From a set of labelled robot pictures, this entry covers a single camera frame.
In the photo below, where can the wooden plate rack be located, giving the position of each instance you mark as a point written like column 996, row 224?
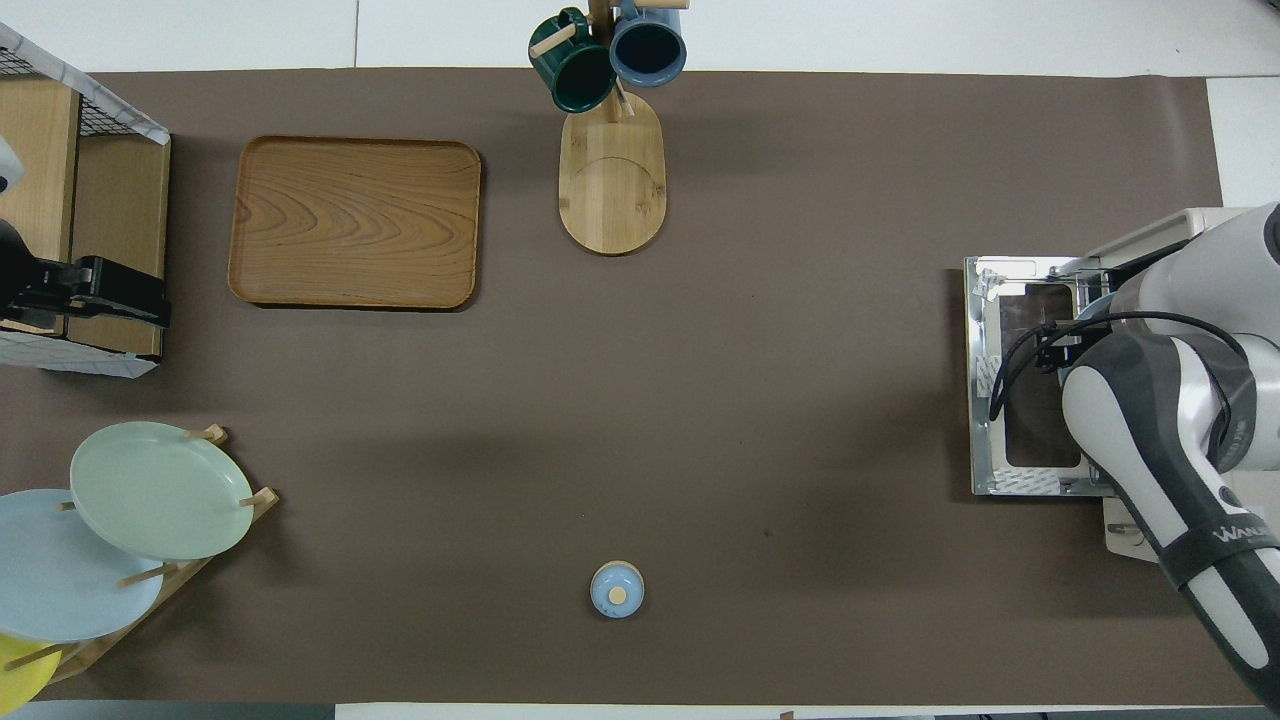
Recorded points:
column 262, row 497

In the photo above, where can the large light blue plate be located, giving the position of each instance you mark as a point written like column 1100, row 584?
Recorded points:
column 50, row 590

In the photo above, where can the blue mug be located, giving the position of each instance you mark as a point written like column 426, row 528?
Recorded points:
column 648, row 50

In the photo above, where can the brown table mat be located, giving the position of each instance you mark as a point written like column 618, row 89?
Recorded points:
column 700, row 400

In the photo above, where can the wooden tray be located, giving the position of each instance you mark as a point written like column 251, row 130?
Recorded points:
column 355, row 222

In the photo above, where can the wooden mug tree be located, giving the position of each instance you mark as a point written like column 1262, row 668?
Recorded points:
column 612, row 190

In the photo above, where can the pale green plate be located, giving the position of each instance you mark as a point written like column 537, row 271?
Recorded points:
column 160, row 490

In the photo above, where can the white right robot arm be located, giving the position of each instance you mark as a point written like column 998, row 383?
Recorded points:
column 1150, row 450

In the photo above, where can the yellow plate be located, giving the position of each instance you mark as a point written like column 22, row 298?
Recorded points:
column 20, row 675

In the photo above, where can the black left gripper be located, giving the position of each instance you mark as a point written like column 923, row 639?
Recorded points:
column 80, row 295

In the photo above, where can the dark green mug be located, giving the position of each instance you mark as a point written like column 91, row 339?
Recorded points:
column 580, row 75

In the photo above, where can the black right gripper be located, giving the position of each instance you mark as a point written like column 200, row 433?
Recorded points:
column 1065, row 350

